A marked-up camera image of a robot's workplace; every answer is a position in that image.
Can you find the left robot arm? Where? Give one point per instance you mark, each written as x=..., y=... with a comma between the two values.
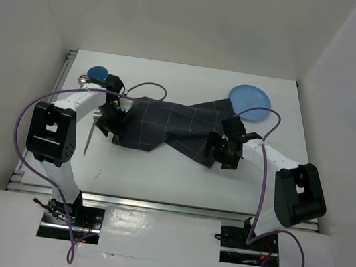
x=52, y=134

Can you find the blue plastic cup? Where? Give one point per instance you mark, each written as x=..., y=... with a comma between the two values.
x=97, y=72

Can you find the metal fork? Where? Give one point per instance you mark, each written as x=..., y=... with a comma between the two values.
x=95, y=117

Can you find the blue plastic plate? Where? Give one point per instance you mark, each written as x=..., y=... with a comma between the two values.
x=250, y=102

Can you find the metal spoon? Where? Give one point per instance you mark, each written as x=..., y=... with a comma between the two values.
x=82, y=80

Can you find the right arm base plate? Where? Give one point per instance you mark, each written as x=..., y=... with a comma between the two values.
x=234, y=249

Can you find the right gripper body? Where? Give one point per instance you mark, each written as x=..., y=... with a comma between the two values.
x=225, y=148

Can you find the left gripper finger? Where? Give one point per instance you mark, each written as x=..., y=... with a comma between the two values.
x=105, y=125
x=117, y=132

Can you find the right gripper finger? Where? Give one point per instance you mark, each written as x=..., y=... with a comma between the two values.
x=213, y=141
x=228, y=161

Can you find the dark checked cloth napkin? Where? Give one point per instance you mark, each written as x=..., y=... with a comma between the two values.
x=185, y=128

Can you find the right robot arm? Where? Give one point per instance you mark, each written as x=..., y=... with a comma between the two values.
x=291, y=193

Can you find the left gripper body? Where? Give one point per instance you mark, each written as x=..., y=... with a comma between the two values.
x=112, y=111

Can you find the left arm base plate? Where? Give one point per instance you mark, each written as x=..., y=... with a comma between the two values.
x=54, y=223

